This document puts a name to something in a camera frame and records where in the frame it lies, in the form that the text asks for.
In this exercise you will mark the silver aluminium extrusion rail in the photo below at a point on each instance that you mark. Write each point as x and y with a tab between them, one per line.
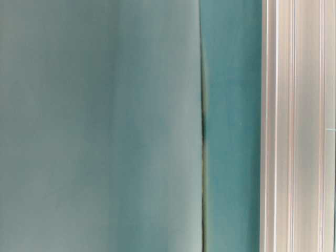
297	174

